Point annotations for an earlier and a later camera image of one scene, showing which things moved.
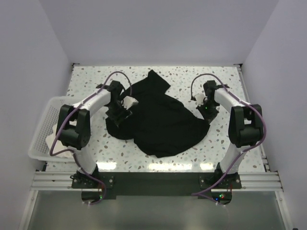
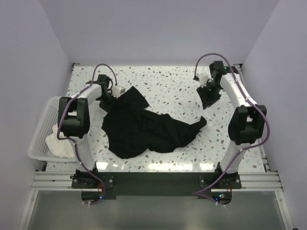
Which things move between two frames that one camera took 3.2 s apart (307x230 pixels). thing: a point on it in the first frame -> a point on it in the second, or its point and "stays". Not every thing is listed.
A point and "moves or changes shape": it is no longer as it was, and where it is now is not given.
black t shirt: (160, 125) moves or changes shape
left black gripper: (118, 118) -> (108, 108)
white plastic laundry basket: (39, 150) stays
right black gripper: (208, 117) -> (207, 101)
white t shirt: (59, 146) stays
